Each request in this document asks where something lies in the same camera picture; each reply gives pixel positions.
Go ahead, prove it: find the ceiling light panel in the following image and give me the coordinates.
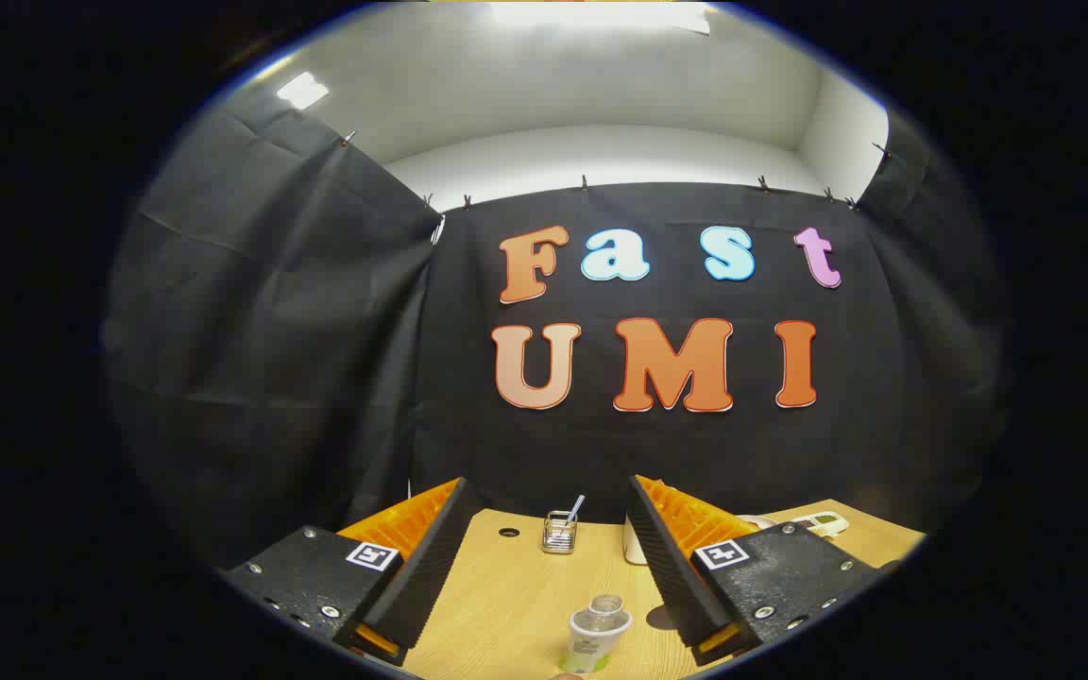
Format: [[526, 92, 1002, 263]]
[[277, 73, 330, 111], [492, 0, 710, 35]]

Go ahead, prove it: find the white green label juice bottle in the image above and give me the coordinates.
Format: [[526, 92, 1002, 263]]
[[561, 594, 634, 676]]

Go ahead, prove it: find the metal mesh utensil holder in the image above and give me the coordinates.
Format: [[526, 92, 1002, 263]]
[[542, 511, 578, 555]]

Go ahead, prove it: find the wooden table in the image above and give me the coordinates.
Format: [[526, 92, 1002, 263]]
[[402, 499, 927, 680]]

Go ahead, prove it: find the black backdrop cloth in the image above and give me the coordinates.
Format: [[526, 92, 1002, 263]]
[[105, 94, 1012, 568]]

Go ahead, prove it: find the white divided dish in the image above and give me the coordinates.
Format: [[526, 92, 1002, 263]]
[[790, 511, 850, 537]]

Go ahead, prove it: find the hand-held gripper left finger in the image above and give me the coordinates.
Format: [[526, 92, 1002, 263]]
[[223, 477, 485, 667]]

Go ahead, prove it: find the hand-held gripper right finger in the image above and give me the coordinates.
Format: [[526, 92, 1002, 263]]
[[626, 474, 885, 667]]

